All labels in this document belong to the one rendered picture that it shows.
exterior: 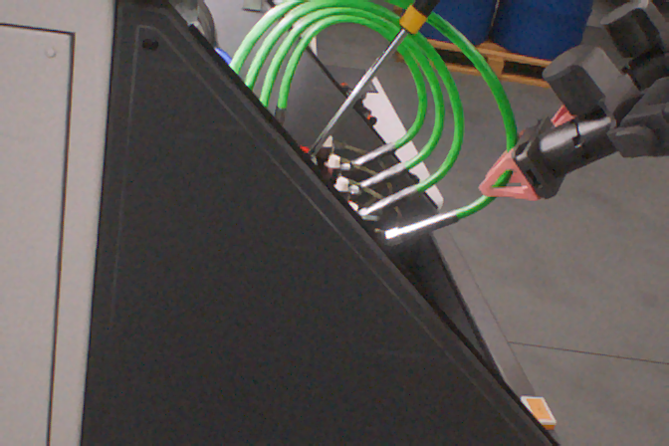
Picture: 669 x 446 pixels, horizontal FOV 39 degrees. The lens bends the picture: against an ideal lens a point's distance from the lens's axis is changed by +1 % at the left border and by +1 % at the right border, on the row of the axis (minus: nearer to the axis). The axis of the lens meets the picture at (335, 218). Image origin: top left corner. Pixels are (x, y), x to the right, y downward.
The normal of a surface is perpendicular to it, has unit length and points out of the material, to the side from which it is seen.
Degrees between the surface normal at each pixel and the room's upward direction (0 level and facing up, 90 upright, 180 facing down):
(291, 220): 90
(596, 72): 54
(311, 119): 90
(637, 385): 0
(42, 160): 90
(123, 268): 90
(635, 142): 122
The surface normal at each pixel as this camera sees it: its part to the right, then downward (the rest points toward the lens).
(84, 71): 0.14, 0.47
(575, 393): 0.18, -0.88
